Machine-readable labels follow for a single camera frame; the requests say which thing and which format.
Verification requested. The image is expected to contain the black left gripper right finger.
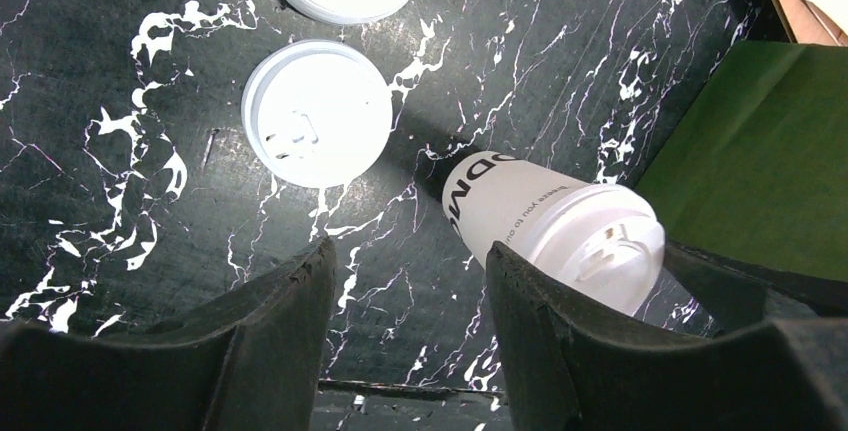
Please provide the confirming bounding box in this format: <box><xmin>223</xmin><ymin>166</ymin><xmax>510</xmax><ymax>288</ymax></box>
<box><xmin>486</xmin><ymin>243</ymin><xmax>847</xmax><ymax>430</ymax></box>

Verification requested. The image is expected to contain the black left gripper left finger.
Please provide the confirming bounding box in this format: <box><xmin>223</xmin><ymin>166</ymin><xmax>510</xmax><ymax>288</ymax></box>
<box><xmin>1</xmin><ymin>238</ymin><xmax>337</xmax><ymax>430</ymax></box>

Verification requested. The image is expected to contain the green paper bag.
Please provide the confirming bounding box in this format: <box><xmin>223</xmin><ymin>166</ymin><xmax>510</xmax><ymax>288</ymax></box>
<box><xmin>636</xmin><ymin>41</ymin><xmax>847</xmax><ymax>281</ymax></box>

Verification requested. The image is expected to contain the single white paper cup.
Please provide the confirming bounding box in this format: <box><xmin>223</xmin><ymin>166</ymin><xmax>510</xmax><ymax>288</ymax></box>
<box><xmin>441</xmin><ymin>151</ymin><xmax>592</xmax><ymax>265</ymax></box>

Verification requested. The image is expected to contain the white cup lid stack front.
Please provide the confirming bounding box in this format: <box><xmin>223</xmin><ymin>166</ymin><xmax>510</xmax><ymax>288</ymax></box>
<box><xmin>241</xmin><ymin>40</ymin><xmax>393</xmax><ymax>188</ymax></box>

